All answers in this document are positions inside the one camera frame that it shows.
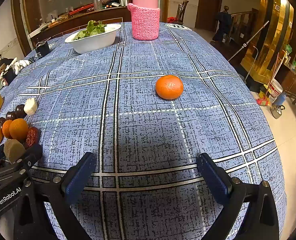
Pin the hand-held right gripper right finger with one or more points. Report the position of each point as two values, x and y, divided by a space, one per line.
214 180

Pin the metal pole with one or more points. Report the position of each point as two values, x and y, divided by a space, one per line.
249 41

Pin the wooden cabinet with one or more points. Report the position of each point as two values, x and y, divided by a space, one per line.
294 82

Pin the red date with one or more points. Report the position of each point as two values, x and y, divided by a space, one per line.
28 143
34 133

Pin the wooden door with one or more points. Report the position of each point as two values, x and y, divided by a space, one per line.
209 5

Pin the long red item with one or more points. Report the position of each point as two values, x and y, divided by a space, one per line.
81 8

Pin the wooden stair railing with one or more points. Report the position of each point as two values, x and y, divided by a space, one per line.
242 25

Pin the white bucket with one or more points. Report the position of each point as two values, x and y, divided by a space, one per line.
275 88

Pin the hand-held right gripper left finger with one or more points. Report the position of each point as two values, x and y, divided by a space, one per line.
78 177

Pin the white root chunk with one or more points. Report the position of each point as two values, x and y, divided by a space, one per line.
30 106

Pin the clear glass cup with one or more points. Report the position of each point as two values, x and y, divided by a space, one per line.
97 3

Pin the white gloves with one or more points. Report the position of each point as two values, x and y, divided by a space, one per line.
20 65

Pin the red cloth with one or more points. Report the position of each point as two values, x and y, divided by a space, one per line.
172 20

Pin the large orange mandarin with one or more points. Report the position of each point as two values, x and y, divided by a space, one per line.
169 87

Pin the blue plaid tablecloth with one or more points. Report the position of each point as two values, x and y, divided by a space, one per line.
138 130

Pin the wooden sideboard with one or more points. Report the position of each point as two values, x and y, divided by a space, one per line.
70 21

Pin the golden wall panels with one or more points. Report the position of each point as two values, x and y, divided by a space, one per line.
265 30

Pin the wooden chair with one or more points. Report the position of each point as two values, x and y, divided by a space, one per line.
182 11

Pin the blue jug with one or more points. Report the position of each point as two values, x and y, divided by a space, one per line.
279 99

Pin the pink bottle with knitted sleeve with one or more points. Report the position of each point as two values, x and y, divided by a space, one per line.
145 17

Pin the small black box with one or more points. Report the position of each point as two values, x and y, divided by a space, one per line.
42 50

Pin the green lettuce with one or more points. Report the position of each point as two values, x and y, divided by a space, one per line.
91 30

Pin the white bowl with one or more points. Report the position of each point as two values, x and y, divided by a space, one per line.
93 45

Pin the broom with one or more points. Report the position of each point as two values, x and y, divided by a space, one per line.
262 102

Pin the dark coat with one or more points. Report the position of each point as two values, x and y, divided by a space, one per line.
223 22

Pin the metal kettle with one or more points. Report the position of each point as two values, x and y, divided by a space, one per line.
277 112

